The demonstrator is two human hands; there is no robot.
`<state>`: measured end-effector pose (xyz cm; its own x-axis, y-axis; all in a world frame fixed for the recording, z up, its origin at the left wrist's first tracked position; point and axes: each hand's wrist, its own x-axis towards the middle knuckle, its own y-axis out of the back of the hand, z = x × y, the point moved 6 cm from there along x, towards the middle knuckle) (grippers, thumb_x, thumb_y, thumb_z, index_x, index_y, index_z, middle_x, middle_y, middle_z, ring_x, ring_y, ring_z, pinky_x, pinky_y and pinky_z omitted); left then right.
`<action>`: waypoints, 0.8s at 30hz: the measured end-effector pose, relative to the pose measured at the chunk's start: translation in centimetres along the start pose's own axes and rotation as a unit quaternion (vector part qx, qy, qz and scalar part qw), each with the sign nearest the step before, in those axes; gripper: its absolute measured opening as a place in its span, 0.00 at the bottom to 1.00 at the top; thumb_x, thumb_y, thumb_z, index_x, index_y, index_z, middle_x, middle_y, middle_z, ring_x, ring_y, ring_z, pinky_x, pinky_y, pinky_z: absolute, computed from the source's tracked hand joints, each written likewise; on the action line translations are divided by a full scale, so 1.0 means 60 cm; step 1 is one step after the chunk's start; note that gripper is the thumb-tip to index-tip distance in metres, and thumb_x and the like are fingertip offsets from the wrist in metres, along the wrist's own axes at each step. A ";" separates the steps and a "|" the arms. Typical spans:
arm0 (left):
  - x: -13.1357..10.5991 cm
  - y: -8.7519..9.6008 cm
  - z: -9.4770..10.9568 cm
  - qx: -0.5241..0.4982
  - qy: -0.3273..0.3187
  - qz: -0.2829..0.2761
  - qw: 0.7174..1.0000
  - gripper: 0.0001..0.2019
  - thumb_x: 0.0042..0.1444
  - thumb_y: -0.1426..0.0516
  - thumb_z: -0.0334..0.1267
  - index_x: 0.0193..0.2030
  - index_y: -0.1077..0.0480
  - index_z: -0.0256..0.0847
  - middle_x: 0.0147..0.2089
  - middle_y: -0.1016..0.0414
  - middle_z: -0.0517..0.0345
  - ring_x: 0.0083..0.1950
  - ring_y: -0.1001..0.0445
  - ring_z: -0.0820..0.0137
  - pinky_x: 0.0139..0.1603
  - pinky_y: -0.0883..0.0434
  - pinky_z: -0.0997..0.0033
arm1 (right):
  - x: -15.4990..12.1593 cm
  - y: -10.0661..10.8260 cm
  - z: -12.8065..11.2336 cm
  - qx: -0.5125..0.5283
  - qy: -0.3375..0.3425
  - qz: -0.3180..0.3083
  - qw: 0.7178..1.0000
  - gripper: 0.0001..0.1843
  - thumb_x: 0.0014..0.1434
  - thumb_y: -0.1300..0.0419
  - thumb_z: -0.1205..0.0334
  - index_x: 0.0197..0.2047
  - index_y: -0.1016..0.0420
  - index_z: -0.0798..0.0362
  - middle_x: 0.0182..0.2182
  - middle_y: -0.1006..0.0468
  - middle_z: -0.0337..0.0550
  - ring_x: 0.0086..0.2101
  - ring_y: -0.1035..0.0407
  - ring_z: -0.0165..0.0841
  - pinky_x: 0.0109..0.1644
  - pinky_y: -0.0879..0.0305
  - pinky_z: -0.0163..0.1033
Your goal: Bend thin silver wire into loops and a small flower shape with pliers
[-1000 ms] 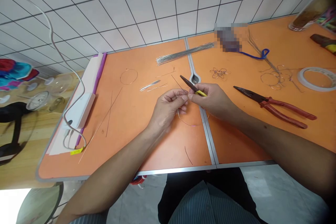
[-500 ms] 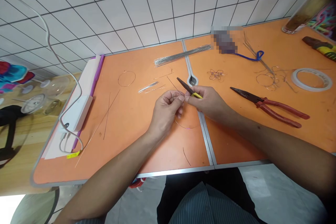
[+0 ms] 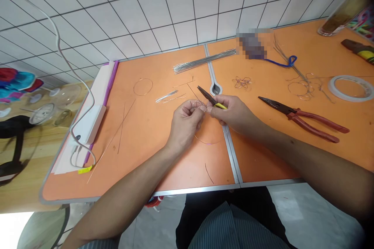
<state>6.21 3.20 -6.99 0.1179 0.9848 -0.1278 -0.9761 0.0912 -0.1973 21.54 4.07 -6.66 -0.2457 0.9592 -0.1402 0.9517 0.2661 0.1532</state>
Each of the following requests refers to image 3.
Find person's right hand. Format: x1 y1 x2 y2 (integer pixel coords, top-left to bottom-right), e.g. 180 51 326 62
206 95 264 137

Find person's left hand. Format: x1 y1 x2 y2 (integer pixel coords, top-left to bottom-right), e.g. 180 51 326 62
168 99 207 151

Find thin curved wire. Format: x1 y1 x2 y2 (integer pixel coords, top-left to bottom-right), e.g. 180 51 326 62
190 99 225 145

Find small yellow-handled pliers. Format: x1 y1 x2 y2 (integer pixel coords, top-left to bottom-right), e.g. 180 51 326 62
197 85 229 110

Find red and white object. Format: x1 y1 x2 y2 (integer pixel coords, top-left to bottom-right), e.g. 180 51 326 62
144 195 165 212

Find white sheet with purple edge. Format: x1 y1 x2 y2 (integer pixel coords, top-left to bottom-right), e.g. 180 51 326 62
52 60 120 175

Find white rectangular box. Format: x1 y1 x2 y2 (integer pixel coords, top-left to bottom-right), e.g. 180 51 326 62
71 104 107 146

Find white tape roll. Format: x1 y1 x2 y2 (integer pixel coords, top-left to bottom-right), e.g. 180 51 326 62
327 75 374 103

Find person's body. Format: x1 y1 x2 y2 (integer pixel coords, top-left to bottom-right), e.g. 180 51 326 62
175 186 294 249

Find brown and yellow tool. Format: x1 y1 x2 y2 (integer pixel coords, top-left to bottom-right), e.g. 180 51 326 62
340 39 374 66

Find clear plastic cup with lid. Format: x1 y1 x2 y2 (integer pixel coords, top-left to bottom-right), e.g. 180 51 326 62
28 102 73 128

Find clear glass jar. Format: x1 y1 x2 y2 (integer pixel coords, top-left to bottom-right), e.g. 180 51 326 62
317 0 367 37

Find colourful items heap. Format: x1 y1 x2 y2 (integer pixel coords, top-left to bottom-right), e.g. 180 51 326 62
347 5 374 42

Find colourful cloth pile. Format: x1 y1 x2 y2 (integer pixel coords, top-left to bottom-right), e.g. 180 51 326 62
0 67 45 104

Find round grey stool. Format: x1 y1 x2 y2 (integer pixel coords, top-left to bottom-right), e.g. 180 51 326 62
17 204 71 249

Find bent wire flower shape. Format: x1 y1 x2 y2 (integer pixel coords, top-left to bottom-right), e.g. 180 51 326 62
232 76 253 92

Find bundle of short wire pieces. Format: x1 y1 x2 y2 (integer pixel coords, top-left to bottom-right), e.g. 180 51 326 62
154 89 179 104

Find short straight wire piece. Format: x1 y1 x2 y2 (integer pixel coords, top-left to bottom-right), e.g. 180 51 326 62
172 79 196 88

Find short curved dark wire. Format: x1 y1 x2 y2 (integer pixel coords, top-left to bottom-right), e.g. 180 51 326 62
204 162 215 185

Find thin wire ring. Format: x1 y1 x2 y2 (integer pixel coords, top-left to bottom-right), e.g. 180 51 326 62
133 78 154 96

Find long thin straight wire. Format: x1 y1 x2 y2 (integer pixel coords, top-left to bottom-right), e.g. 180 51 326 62
86 98 137 184
117 102 126 154

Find bundle of long straight wires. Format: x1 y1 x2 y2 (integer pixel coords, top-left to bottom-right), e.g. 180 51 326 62
173 48 238 75

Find blue fuzzy cord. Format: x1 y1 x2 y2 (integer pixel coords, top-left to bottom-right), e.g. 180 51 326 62
264 55 298 69

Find red-handled long-nose pliers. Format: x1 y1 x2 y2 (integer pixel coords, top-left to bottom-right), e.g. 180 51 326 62
258 96 351 144

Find tangle of bent wires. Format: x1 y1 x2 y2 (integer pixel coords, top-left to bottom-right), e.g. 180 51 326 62
273 33 337 104

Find white cable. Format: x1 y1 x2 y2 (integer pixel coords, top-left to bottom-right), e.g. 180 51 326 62
0 0 97 168

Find black strap object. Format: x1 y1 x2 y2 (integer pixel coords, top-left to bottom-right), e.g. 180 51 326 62
0 115 33 187

